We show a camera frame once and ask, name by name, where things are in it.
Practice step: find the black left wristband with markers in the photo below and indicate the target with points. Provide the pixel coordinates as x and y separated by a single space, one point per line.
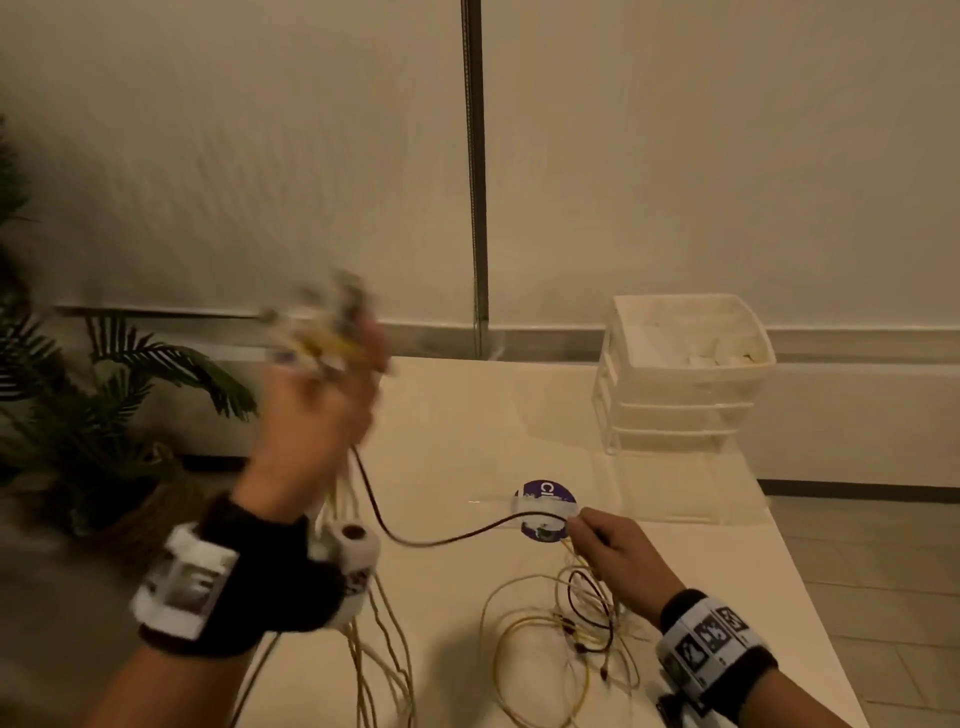
247 577

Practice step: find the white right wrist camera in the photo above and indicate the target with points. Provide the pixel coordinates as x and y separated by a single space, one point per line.
679 705

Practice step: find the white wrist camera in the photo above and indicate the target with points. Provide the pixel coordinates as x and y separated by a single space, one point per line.
356 555
679 705

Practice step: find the person's right hand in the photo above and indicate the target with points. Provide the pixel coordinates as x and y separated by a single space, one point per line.
630 570

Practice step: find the round purple label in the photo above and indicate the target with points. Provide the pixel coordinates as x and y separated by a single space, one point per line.
544 491

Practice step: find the black wristband with markers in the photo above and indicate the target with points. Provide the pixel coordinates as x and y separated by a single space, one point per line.
247 577
720 645

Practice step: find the person's right forearm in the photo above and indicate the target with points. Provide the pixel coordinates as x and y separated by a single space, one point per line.
795 705

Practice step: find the metal wall strip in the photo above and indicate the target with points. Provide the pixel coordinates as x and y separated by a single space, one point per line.
475 150

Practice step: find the green palm plant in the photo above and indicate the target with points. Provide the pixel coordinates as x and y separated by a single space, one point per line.
82 405

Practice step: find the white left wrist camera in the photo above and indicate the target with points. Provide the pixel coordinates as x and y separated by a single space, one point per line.
356 555

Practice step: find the white table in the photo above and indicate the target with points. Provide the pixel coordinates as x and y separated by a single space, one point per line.
465 420

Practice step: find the person's left hand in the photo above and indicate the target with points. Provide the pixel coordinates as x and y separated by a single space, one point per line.
315 427

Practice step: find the black right wristband with markers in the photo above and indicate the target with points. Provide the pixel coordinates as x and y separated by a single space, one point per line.
720 645

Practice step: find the white plastic drawer organizer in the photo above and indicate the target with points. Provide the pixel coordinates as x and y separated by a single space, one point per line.
675 397

